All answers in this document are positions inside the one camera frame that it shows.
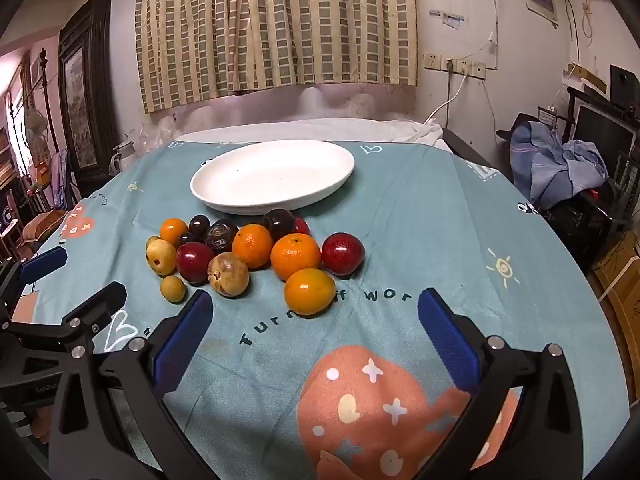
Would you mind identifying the large rough orange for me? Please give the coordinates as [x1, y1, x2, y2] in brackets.
[270, 233, 322, 282]

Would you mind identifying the rough mandarin orange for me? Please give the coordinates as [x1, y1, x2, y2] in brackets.
[231, 223, 274, 270]

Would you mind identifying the blue clothes pile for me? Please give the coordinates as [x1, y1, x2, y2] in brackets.
[509, 120, 609, 211]

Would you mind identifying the wall socket strip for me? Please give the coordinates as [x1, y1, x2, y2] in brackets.
[423, 52, 487, 80]

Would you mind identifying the teal printed tablecloth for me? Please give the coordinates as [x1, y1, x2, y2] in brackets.
[10, 139, 629, 480]

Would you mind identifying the black monitor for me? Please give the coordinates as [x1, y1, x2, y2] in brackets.
[571, 102, 640, 166]

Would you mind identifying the black speaker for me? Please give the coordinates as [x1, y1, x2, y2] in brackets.
[609, 64, 640, 107]

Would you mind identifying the white bed sheet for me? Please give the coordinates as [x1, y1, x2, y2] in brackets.
[174, 117, 446, 150]

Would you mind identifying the small yellow-green loquat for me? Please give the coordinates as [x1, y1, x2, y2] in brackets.
[160, 275, 187, 304]

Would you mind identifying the brown yellow passion fruit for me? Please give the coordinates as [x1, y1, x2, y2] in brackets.
[207, 252, 250, 297]

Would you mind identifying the small smooth orange fruit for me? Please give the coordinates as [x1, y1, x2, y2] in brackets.
[159, 217, 189, 246]

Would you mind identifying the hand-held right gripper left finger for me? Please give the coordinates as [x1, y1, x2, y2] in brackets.
[49, 289, 215, 480]

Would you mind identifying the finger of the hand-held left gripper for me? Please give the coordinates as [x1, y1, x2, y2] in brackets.
[0, 247, 69, 306]
[0, 281, 127, 346]

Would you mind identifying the white power cable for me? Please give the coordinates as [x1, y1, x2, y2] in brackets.
[424, 62, 470, 124]

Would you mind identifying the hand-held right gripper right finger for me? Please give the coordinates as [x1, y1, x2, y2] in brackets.
[417, 287, 597, 480]

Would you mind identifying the checked beige curtain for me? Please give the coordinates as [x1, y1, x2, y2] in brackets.
[135, 0, 419, 114]

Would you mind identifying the dark framed picture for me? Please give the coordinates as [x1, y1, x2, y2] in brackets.
[58, 0, 119, 197]

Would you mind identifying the red plum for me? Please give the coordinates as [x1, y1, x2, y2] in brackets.
[175, 241, 215, 285]
[321, 232, 366, 277]

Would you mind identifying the yellow loquat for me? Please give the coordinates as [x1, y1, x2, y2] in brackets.
[145, 236, 178, 277]

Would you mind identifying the white oval plate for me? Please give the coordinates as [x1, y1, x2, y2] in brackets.
[190, 139, 356, 216]

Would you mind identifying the cardboard box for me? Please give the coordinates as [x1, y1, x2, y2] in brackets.
[591, 234, 640, 307]

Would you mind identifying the wrinkled dark passion fruit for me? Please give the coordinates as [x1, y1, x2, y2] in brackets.
[205, 219, 240, 255]

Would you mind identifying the white kettle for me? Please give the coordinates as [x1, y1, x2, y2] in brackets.
[110, 140, 137, 176]

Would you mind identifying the brown cushioned chair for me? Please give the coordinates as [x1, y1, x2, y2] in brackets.
[19, 208, 68, 243]

